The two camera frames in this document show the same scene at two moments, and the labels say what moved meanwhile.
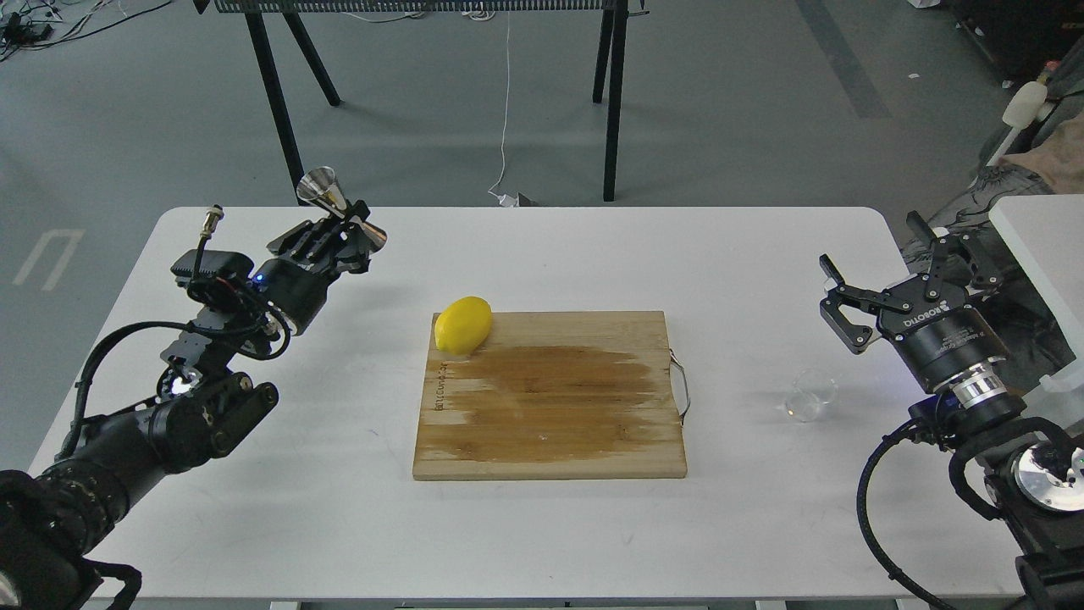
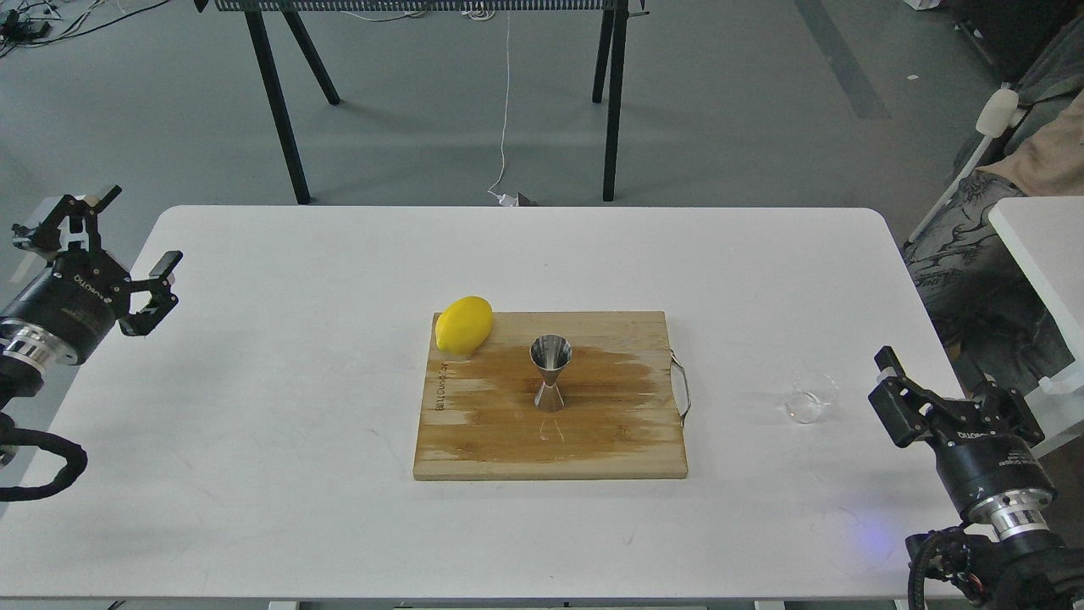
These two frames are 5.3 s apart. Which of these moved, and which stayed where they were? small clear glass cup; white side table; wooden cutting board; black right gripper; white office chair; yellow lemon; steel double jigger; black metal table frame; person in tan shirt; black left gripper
Moved: white office chair; steel double jigger; black right gripper; black left gripper
Stayed: wooden cutting board; black metal table frame; yellow lemon; small clear glass cup; white side table; person in tan shirt
